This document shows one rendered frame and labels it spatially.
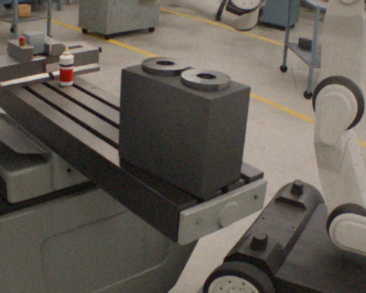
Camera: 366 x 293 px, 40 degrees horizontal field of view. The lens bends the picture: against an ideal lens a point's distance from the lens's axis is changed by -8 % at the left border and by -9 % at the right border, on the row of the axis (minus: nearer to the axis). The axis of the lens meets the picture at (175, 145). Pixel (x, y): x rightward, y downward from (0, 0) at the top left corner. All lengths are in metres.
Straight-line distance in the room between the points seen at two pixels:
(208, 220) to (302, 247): 0.60
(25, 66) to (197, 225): 0.77
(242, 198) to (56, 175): 0.49
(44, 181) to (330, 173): 0.74
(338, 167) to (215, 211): 0.50
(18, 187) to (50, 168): 0.10
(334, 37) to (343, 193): 0.42
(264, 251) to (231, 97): 0.60
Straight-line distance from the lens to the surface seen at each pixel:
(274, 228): 1.57
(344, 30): 1.30
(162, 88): 0.96
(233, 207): 1.02
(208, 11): 1.35
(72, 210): 1.41
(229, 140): 0.97
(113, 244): 1.57
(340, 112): 1.30
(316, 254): 1.53
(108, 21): 5.89
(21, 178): 1.30
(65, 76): 1.51
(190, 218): 0.95
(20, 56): 1.53
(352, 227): 1.42
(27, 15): 5.93
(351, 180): 1.42
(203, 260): 2.39
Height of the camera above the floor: 1.42
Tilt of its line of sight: 25 degrees down
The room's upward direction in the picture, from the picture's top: 4 degrees clockwise
